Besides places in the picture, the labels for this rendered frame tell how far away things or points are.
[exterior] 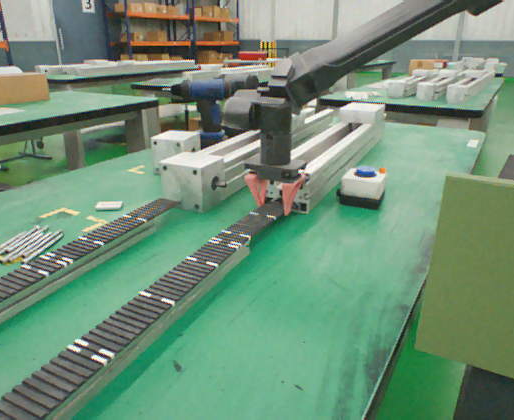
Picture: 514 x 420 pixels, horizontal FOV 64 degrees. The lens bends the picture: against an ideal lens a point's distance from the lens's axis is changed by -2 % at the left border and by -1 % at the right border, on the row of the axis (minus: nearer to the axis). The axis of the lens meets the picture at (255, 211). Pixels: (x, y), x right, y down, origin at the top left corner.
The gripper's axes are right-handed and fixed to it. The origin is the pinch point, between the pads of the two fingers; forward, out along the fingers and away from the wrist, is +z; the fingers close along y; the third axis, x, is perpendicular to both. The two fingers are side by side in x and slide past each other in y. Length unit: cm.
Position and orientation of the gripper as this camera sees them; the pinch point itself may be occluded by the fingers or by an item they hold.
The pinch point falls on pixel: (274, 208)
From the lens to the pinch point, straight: 80.3
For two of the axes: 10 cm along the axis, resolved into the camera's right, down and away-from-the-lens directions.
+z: 0.0, 9.3, 3.8
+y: -9.0, -1.7, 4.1
